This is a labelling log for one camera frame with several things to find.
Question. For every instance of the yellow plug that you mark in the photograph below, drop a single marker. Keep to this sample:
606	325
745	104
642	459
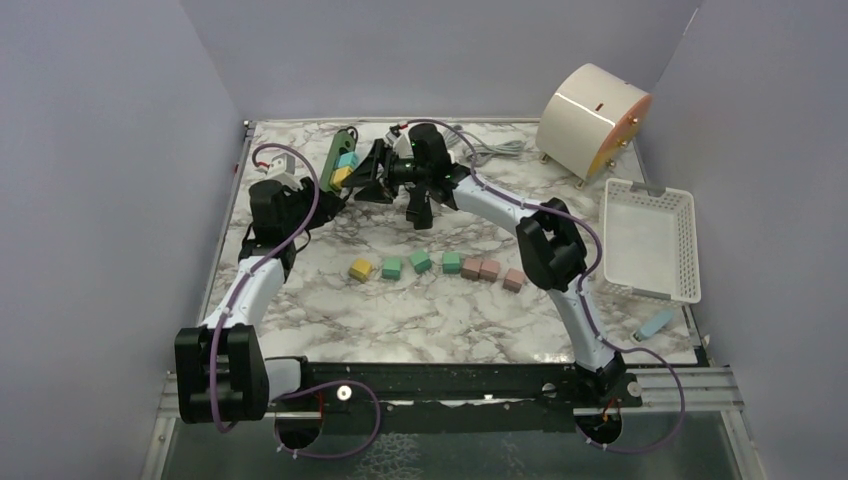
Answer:
360	270
339	176

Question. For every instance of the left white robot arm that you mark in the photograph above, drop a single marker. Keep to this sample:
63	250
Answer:
222	375

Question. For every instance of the beige cylindrical container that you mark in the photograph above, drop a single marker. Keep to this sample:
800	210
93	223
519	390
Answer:
590	119

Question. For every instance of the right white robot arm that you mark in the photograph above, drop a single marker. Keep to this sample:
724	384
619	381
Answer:
552	251

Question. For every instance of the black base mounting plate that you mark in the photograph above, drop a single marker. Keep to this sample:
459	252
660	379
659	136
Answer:
363	398

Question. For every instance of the white plastic basket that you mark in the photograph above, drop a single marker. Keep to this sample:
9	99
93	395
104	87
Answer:
649	242

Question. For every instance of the light blue small device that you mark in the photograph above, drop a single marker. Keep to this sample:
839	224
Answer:
650	328

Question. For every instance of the green power strip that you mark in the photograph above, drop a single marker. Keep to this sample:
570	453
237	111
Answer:
343	141

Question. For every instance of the pink plug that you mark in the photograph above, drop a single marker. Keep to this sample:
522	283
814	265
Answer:
514	280
470	268
489	270

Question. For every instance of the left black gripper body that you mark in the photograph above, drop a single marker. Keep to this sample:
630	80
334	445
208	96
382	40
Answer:
300	204

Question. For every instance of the black power strip middle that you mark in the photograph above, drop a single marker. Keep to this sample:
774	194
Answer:
419	211

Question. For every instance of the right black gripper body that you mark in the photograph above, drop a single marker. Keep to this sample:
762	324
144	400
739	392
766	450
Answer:
406	172

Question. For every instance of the aluminium rail frame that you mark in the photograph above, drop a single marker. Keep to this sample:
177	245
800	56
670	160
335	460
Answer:
690	425

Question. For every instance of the green plug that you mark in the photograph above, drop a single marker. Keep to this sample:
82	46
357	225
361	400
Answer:
451	262
420	261
392	268

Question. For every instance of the blue plug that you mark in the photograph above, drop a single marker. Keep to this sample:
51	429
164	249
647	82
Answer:
348	160

